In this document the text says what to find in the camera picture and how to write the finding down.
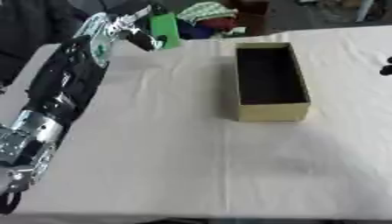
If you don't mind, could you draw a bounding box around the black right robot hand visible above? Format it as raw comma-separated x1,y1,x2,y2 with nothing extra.
378,56,392,77

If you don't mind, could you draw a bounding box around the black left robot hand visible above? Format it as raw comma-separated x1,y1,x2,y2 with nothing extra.
105,3,171,53

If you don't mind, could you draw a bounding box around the tan cardboard box black inside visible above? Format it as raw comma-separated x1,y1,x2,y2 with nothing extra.
233,41,312,123

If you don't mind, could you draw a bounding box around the green flat block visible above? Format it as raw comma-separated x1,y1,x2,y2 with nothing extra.
148,12,184,50

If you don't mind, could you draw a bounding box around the blue cloth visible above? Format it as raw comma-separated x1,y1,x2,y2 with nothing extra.
176,19,222,40

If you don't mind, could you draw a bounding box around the white pole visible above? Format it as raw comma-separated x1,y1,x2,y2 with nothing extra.
355,0,377,23

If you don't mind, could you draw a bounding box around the green and white checked cloth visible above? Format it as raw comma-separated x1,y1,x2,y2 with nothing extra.
176,1,239,25

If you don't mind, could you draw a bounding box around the red cloth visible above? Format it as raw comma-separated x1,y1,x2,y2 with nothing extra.
200,17,241,32

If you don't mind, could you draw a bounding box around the brown wooden cabinet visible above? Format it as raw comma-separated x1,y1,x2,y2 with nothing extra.
229,0,273,37

